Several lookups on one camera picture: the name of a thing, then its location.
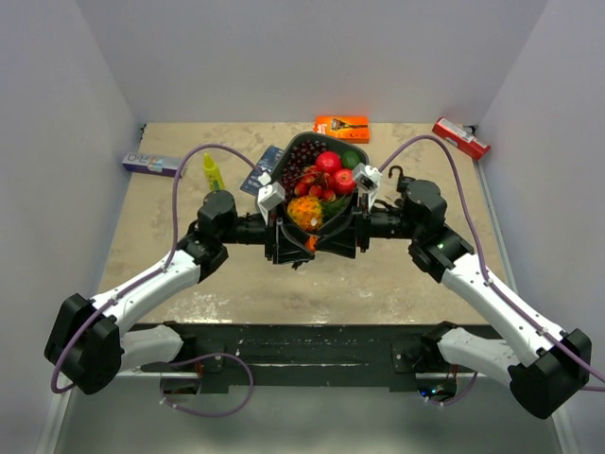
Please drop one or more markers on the yellow glue bottle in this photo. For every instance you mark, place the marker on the yellow glue bottle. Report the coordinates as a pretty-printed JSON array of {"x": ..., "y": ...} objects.
[{"x": 212, "y": 174}]

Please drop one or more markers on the red apple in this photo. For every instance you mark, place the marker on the red apple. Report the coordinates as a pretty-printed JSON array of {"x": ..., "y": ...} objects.
[{"x": 344, "y": 183}]

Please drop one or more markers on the purple white toothpaste box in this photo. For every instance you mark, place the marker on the purple white toothpaste box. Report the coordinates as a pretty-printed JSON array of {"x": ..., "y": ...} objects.
[{"x": 149, "y": 164}]

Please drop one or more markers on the black base frame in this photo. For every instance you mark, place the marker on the black base frame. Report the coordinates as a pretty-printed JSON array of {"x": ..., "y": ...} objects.
[{"x": 395, "y": 357}]

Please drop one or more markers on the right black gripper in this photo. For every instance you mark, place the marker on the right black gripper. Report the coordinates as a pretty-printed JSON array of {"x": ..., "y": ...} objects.
[{"x": 344, "y": 241}]

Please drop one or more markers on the small black key bunch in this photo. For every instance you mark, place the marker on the small black key bunch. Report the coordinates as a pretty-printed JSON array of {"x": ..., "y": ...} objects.
[{"x": 297, "y": 264}]

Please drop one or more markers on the red pomegranate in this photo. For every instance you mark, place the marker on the red pomegranate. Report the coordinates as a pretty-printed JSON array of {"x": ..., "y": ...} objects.
[{"x": 328, "y": 162}]

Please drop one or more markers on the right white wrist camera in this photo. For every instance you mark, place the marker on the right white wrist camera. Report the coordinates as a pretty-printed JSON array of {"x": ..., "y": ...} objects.
[{"x": 368, "y": 180}]

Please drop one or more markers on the dark red grape bunch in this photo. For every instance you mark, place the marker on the dark red grape bunch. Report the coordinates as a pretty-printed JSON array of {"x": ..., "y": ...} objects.
[{"x": 302, "y": 161}]

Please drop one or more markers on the orange razor box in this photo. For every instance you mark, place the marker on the orange razor box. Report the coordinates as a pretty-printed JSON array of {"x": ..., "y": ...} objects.
[{"x": 351, "y": 129}]

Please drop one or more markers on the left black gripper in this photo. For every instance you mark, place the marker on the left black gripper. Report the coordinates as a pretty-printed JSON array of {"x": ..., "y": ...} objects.
[{"x": 282, "y": 246}]

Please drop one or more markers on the orange black padlock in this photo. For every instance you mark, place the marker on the orange black padlock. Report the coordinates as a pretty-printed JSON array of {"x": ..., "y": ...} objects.
[{"x": 311, "y": 243}]

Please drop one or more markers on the green avocado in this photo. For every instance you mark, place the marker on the green avocado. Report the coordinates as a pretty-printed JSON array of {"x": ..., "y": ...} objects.
[{"x": 350, "y": 159}]

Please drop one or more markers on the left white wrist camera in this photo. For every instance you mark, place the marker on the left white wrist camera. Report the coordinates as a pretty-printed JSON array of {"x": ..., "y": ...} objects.
[{"x": 269, "y": 195}]

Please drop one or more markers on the large black key bunch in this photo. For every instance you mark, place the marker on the large black key bunch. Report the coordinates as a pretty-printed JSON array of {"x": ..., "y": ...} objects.
[{"x": 388, "y": 206}]

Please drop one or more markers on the grey fruit tray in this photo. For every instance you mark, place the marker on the grey fruit tray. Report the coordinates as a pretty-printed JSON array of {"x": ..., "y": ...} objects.
[{"x": 328, "y": 208}]

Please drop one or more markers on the red white box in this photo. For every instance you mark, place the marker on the red white box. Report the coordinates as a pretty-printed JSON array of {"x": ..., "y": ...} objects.
[{"x": 460, "y": 138}]

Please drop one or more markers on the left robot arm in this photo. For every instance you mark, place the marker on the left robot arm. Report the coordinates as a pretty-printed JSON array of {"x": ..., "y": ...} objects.
[{"x": 93, "y": 339}]

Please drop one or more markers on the red strawberry cluster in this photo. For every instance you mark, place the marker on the red strawberry cluster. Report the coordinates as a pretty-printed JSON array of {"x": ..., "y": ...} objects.
[{"x": 316, "y": 183}]

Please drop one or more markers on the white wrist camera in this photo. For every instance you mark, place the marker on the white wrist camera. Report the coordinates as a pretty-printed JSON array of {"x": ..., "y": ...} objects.
[
  {"x": 368, "y": 180},
  {"x": 269, "y": 195}
]

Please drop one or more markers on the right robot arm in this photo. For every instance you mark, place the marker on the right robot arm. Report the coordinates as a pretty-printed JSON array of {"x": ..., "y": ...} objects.
[{"x": 542, "y": 364}]

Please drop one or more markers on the blue blister pack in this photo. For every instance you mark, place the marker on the blue blister pack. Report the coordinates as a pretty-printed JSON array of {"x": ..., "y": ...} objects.
[{"x": 266, "y": 164}]

